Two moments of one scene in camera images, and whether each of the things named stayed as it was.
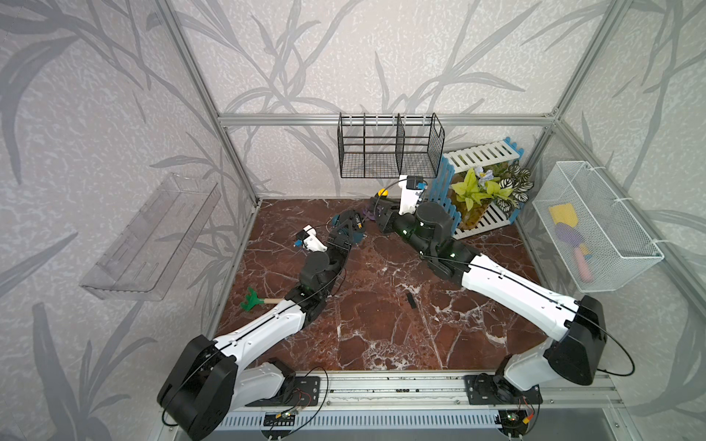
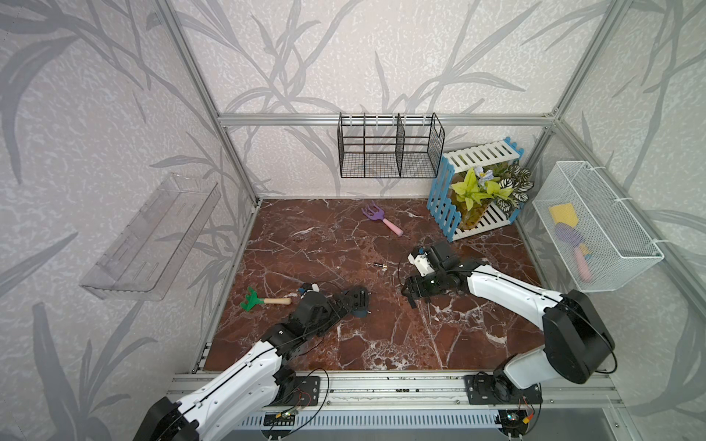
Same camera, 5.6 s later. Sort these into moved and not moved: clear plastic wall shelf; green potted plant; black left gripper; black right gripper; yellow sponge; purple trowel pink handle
Moved: black left gripper; black right gripper
Not moved: yellow sponge; green potted plant; purple trowel pink handle; clear plastic wall shelf
